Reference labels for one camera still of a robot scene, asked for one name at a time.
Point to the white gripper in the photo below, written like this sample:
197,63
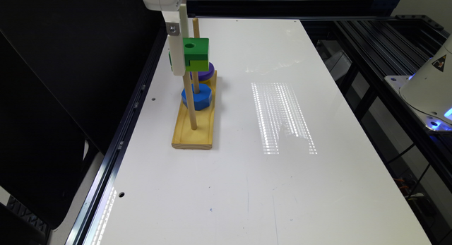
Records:
177,27

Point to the green wooden block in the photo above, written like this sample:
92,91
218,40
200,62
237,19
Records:
195,49

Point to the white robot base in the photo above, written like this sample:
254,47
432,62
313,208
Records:
428,91

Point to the purple round block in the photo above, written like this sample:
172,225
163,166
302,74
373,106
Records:
205,70

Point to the blue octagon block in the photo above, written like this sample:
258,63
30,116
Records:
203,99

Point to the back wooden peg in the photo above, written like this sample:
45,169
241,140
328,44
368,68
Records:
196,28

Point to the wooden peg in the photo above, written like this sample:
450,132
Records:
195,82
190,100
196,28

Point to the middle wooden peg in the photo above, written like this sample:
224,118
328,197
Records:
195,82

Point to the front wooden peg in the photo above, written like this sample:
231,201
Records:
190,100

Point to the black monitor panel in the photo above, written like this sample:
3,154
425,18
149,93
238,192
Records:
68,71

